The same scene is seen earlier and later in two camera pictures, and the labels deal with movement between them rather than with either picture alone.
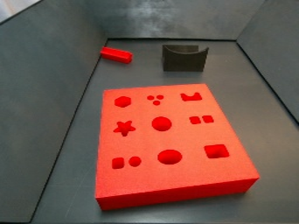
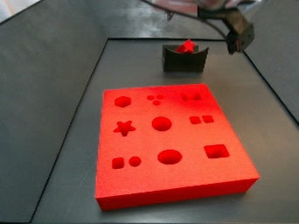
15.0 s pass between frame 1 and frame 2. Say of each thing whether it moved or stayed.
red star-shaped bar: moved
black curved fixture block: stayed
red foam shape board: stayed
